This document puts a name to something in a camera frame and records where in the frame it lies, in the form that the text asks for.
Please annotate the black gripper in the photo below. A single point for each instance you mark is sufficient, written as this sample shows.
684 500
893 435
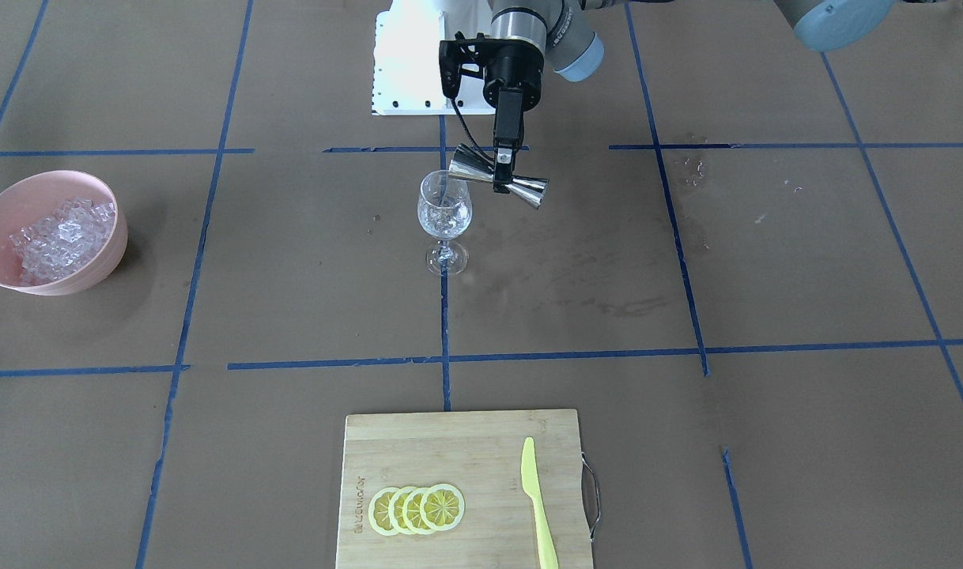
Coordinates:
516 69

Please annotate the steel double jigger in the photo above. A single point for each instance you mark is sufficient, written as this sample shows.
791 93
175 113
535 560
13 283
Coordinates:
470 165

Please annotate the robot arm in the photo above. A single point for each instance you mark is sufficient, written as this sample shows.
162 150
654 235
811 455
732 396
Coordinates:
525 37

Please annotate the clear wine glass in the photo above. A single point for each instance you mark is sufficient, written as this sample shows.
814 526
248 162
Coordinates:
444 212

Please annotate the clear ice cubes pile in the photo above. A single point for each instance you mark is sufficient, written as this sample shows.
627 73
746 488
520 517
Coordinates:
60 244

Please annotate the bamboo cutting board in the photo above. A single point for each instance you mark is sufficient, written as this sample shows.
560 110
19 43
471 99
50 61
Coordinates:
479 453

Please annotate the yellow plastic knife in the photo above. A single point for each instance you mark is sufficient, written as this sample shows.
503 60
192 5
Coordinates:
530 483

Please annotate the lemon slice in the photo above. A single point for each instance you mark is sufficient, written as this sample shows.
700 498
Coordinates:
442 507
395 510
379 512
411 512

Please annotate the pink bowl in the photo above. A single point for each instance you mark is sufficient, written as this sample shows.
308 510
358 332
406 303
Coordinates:
35 197

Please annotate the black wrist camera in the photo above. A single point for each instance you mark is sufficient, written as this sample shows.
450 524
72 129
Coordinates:
458 58

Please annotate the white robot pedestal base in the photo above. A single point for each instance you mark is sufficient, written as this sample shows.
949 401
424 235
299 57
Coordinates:
406 73

